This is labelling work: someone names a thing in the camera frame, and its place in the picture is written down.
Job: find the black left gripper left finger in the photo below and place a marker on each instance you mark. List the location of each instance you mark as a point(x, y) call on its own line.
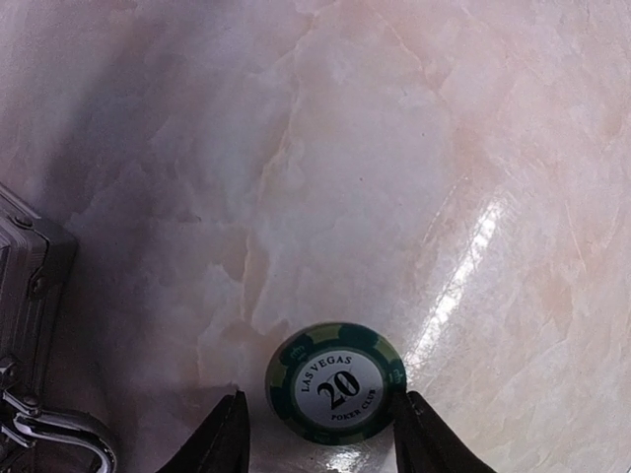
point(220, 444)

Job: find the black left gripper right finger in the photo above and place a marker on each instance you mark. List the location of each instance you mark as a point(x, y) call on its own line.
point(424, 443)

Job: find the green chip stack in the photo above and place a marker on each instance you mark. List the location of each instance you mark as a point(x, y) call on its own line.
point(332, 383)

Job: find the aluminium poker case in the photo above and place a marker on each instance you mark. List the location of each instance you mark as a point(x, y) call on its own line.
point(36, 260)

